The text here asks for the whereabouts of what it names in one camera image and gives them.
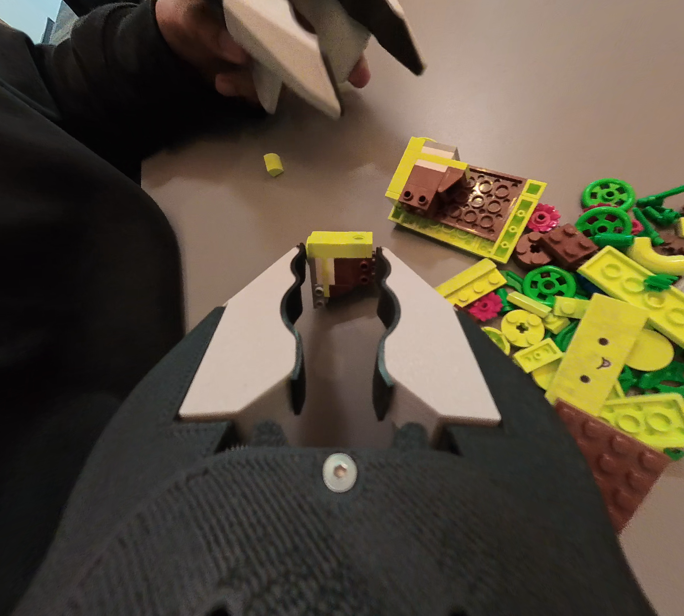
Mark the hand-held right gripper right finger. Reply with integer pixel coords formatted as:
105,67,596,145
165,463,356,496
373,247,503,434

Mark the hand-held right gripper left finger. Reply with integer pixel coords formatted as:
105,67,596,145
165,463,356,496
178,245,308,439

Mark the lime curved brick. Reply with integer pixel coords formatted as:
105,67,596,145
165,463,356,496
435,258,507,307

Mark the lime corner build with brown slope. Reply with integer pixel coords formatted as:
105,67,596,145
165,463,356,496
306,231,387,309

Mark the lime face tile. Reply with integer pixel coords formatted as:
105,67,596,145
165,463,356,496
545,294,648,409

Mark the lime brick box with brown bricks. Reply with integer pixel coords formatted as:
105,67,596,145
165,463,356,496
386,136,547,263

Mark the brown toy plate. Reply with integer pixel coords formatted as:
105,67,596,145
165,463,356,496
555,399,671,534

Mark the long lime toy plate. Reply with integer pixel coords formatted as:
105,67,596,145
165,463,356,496
577,246,684,350

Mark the person's left forearm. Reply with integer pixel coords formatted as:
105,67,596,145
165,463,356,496
32,1,177,146

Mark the person's left hand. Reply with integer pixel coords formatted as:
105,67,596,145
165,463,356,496
154,0,372,103

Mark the pile of small toy bricks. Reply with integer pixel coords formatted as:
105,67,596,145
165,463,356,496
435,178,684,472

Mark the small brown square plate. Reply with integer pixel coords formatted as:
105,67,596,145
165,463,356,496
540,223,599,269

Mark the person's black clothing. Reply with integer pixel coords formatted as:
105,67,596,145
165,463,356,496
0,28,185,611

